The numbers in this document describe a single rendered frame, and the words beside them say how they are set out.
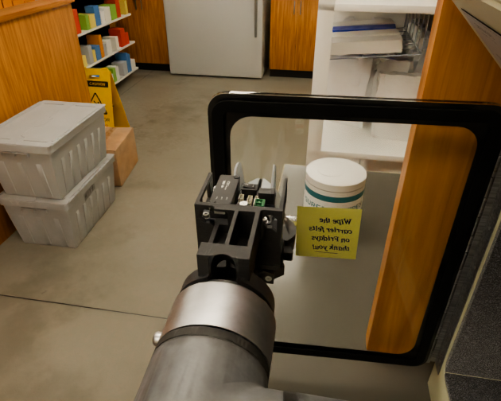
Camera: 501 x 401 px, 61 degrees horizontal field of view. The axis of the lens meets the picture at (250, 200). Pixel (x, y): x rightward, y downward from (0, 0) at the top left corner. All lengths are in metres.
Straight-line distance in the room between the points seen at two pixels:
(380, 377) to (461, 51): 0.49
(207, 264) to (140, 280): 2.02
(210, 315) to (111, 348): 1.78
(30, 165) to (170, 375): 2.20
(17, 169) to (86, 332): 0.90
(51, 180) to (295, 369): 1.88
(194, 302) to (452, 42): 0.38
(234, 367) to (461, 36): 0.41
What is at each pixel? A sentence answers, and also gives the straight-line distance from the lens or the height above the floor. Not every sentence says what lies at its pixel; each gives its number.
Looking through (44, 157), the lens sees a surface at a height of 0.59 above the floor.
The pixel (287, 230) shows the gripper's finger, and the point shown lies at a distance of 0.41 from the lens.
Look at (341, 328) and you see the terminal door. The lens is 0.65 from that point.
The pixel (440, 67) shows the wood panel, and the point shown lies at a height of 1.41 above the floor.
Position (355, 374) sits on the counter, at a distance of 0.75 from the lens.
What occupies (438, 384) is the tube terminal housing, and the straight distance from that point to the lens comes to 0.71.
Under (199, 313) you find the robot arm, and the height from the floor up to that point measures 1.34.
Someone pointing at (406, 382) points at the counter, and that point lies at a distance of 0.76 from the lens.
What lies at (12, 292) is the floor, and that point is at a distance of 2.48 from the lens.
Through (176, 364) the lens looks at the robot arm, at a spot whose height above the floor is 1.33.
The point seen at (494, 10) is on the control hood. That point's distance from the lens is 0.29.
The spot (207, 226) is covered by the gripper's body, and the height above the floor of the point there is 1.33.
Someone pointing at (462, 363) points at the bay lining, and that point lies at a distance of 0.68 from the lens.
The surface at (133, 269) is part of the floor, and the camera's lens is 2.39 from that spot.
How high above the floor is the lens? 1.53
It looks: 33 degrees down
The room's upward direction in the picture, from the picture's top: straight up
